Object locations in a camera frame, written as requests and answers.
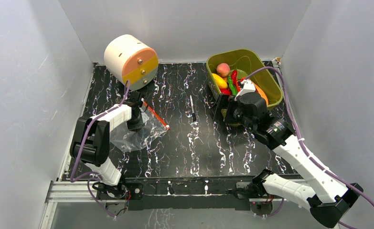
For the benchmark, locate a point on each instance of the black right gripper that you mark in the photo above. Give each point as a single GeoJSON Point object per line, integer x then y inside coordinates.
{"type": "Point", "coordinates": [222, 107]}

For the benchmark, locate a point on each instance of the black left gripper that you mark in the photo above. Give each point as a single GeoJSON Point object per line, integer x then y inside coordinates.
{"type": "Point", "coordinates": [136, 127]}

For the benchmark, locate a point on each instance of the clear zip top bag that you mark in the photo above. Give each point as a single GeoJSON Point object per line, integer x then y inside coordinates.
{"type": "Point", "coordinates": [153, 127]}

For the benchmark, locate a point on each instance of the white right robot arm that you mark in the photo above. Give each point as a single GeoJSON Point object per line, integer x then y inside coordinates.
{"type": "Point", "coordinates": [323, 196]}

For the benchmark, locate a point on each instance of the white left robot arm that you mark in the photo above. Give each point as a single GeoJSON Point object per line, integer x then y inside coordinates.
{"type": "Point", "coordinates": [91, 140]}

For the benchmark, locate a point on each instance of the red bell pepper toy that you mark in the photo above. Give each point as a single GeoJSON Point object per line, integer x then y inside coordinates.
{"type": "Point", "coordinates": [225, 91]}

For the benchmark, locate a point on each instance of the yellow mango toy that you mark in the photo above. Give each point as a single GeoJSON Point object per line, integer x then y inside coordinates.
{"type": "Point", "coordinates": [219, 81]}

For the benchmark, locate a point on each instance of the green chili pepper toy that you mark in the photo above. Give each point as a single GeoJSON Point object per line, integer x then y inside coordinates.
{"type": "Point", "coordinates": [231, 86]}

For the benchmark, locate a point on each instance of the red chili pepper toy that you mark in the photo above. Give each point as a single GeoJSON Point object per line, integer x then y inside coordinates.
{"type": "Point", "coordinates": [234, 76]}

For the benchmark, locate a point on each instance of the black and white pen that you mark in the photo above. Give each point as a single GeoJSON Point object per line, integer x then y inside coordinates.
{"type": "Point", "coordinates": [193, 110]}

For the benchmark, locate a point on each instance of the pink peach toy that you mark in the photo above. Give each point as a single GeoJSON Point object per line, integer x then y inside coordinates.
{"type": "Point", "coordinates": [223, 70]}

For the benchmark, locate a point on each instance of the orange brown papaya slice toy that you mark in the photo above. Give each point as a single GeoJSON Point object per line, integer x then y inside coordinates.
{"type": "Point", "coordinates": [262, 94]}

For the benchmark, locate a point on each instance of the round white drawer cabinet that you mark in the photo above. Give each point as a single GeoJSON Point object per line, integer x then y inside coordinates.
{"type": "Point", "coordinates": [131, 61]}

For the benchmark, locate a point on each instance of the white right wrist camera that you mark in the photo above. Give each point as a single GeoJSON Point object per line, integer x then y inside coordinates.
{"type": "Point", "coordinates": [247, 87]}

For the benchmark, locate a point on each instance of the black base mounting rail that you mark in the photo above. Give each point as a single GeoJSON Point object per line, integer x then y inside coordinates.
{"type": "Point", "coordinates": [142, 193]}

